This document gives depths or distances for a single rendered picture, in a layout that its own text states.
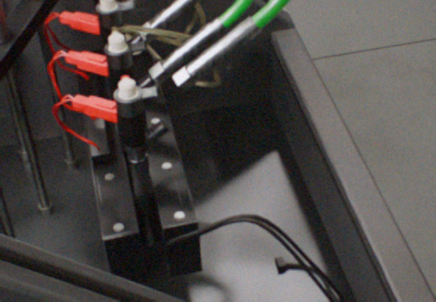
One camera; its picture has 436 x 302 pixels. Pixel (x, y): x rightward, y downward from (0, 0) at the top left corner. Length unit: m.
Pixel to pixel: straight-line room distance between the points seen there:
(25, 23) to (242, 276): 0.39
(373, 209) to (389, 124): 1.59
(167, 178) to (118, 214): 0.07
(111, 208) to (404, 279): 0.31
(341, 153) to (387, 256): 0.16
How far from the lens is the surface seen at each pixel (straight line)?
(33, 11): 1.03
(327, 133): 1.05
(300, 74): 1.14
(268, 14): 0.81
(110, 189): 0.95
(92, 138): 0.99
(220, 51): 0.82
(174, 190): 0.94
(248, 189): 1.15
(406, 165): 2.42
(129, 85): 0.83
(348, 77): 2.71
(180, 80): 0.83
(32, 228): 1.14
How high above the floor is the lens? 1.63
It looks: 41 degrees down
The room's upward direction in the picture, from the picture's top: 4 degrees counter-clockwise
